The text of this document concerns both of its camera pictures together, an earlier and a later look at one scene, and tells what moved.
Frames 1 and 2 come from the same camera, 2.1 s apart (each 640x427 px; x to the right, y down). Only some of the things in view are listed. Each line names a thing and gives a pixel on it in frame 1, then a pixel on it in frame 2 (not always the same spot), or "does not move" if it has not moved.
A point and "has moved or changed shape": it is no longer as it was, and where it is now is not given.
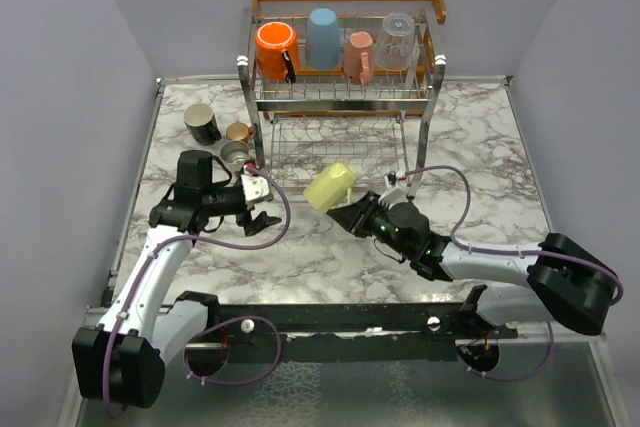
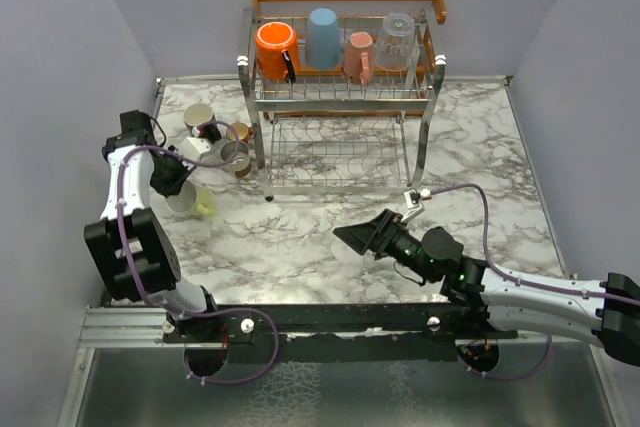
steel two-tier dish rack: [371, 130] does not move
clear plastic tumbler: [395, 42] does not move
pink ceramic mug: [359, 57] does not move
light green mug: [331, 187] has moved or changed shape
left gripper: [253, 225] to [174, 186]
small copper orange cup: [237, 131] does not move
